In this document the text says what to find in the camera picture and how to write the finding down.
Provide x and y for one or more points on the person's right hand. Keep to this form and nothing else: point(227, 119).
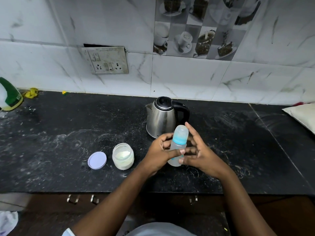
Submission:
point(204, 157)

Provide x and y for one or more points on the person's left hand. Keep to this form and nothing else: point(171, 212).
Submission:
point(156, 154)

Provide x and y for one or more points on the clear plastic baby bottle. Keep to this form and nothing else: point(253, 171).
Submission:
point(176, 148)

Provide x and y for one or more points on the translucent dome bottle cap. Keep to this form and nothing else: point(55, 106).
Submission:
point(180, 132)

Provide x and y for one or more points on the clear milk powder jar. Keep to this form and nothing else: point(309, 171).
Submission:
point(123, 157)

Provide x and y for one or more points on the lilac round jar lid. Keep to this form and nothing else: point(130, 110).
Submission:
point(97, 160)

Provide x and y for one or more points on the person's right forearm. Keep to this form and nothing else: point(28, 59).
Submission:
point(246, 206)

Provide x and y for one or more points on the person's left forearm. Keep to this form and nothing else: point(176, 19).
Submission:
point(110, 211)

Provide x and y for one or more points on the white detergent bottle green label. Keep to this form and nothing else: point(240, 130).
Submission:
point(9, 95)

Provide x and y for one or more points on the light grey shirt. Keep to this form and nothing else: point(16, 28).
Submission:
point(160, 230)

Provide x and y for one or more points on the white packet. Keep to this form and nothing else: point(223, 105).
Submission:
point(301, 115)

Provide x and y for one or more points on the light blue left sleeve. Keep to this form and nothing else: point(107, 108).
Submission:
point(67, 233)

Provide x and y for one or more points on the crumpled yellow rag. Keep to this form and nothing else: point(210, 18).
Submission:
point(31, 93)

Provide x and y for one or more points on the grimy wall socket plate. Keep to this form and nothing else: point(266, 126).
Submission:
point(105, 60)

